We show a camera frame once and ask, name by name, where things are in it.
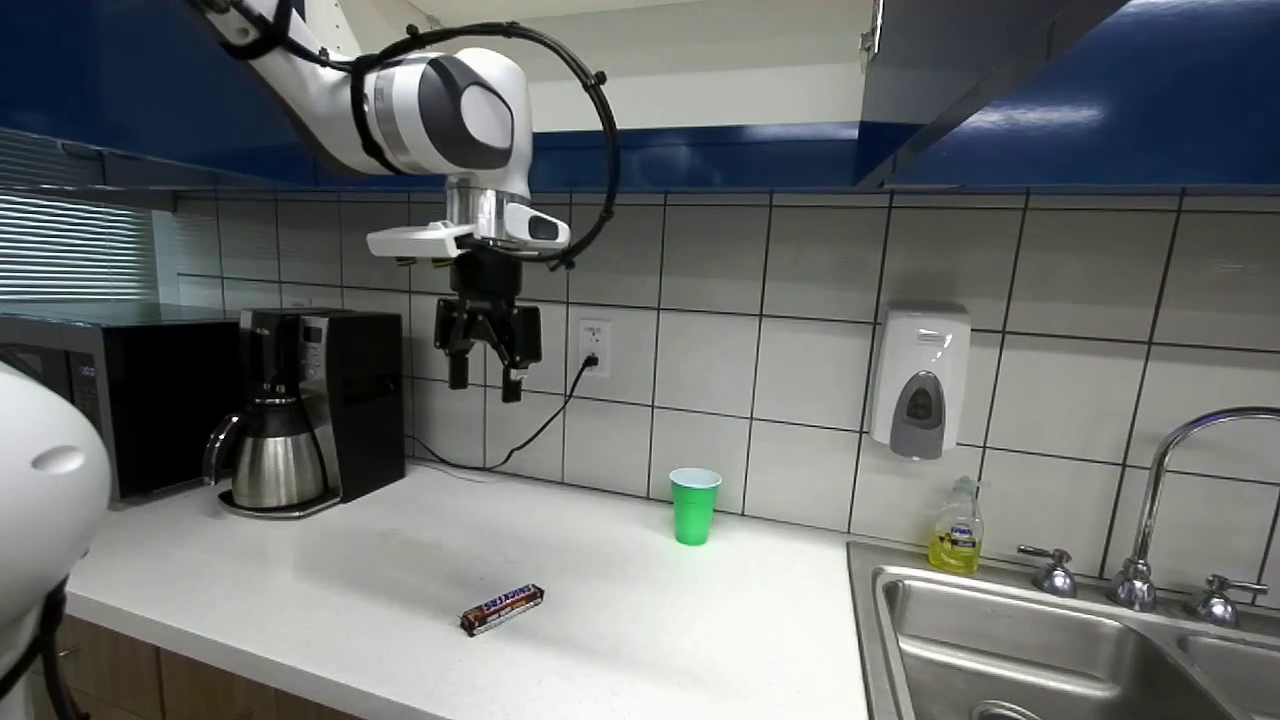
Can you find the black microwave oven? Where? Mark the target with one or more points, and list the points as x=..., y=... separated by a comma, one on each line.
x=161, y=402

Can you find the grey window blinds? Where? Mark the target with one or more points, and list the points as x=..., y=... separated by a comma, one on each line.
x=74, y=252

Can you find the stainless steel sink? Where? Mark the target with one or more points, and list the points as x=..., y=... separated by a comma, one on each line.
x=1013, y=640

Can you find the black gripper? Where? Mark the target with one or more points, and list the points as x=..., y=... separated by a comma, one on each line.
x=486, y=314

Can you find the green plastic cup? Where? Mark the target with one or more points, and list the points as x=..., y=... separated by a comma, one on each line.
x=693, y=506

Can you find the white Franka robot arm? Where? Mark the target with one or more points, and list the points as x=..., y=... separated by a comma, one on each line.
x=426, y=115

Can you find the blue upper cabinet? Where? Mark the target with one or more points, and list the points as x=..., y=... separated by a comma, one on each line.
x=1173, y=105

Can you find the steel coffee carafe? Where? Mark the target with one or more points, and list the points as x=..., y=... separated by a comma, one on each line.
x=272, y=461

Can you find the yellow dish soap bottle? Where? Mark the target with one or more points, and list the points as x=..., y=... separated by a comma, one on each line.
x=955, y=540

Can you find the blue cabinet door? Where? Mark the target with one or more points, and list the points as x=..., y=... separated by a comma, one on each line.
x=972, y=65

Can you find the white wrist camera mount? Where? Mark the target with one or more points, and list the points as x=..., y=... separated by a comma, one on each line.
x=421, y=242

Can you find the chrome gooseneck faucet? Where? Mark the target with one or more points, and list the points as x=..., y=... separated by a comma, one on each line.
x=1157, y=492

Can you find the wooden lower cabinet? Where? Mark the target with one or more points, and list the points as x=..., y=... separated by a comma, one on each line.
x=135, y=682

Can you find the black coffee maker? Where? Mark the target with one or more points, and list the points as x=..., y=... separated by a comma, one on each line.
x=361, y=402

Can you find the white wall outlet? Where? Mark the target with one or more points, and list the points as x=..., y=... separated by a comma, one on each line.
x=594, y=349

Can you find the white wall soap dispenser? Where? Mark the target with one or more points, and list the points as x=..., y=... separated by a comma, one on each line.
x=923, y=387

